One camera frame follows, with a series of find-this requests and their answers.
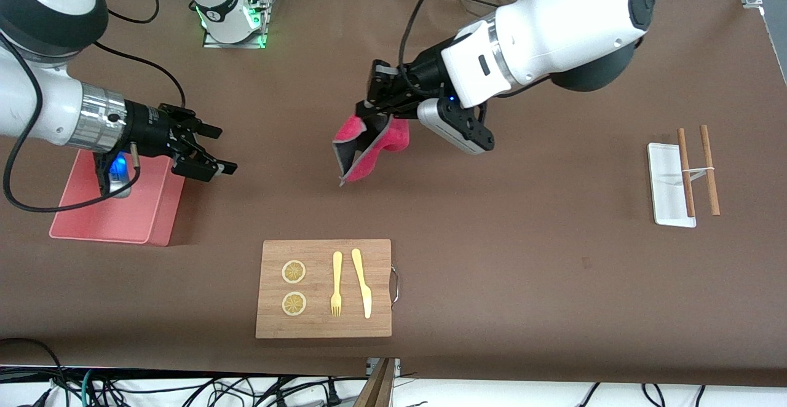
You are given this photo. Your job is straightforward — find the pink and grey cloth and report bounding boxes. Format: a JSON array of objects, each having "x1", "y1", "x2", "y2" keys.
[{"x1": 332, "y1": 112, "x2": 411, "y2": 187}]

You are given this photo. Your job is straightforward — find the pink plastic bin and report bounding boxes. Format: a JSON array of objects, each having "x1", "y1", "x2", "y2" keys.
[{"x1": 49, "y1": 148, "x2": 186, "y2": 247}]

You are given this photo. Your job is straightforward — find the brown table cover sheet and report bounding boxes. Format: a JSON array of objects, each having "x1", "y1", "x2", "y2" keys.
[{"x1": 0, "y1": 0, "x2": 787, "y2": 389}]

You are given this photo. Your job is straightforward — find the yellow plastic knife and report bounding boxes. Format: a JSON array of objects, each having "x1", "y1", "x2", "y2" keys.
[{"x1": 351, "y1": 248, "x2": 373, "y2": 320}]

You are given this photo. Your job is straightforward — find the yellow plastic fork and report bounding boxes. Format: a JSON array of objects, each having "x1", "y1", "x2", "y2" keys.
[{"x1": 330, "y1": 251, "x2": 343, "y2": 318}]

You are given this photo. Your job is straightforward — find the wooden cutting board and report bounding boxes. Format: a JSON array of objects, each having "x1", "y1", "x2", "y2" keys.
[{"x1": 255, "y1": 239, "x2": 393, "y2": 339}]

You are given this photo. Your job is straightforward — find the white rack base tray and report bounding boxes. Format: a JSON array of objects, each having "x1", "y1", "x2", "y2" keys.
[{"x1": 647, "y1": 143, "x2": 697, "y2": 228}]

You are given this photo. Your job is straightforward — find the wooden beam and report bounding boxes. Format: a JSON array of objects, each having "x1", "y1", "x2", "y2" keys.
[{"x1": 354, "y1": 358, "x2": 397, "y2": 407}]

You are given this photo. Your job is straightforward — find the wooden rack rod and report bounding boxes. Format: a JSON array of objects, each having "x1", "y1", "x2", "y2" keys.
[
  {"x1": 700, "y1": 125, "x2": 721, "y2": 217},
  {"x1": 678, "y1": 128, "x2": 696, "y2": 218}
]

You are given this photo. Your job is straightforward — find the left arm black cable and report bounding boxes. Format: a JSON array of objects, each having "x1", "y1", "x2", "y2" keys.
[{"x1": 398, "y1": 0, "x2": 459, "y2": 88}]

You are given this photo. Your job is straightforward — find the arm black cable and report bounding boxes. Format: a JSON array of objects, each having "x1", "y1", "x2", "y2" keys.
[
  {"x1": 0, "y1": 0, "x2": 188, "y2": 214},
  {"x1": 398, "y1": 0, "x2": 459, "y2": 88}
]

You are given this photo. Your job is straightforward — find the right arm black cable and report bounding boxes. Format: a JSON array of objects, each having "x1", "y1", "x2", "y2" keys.
[{"x1": 0, "y1": 0, "x2": 188, "y2": 214}]

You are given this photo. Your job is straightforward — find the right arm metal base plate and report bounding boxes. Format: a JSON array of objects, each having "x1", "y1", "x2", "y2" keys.
[{"x1": 203, "y1": 0, "x2": 269, "y2": 49}]

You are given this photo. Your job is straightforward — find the tangled black cables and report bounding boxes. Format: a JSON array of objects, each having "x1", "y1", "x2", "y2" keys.
[{"x1": 0, "y1": 336, "x2": 345, "y2": 407}]

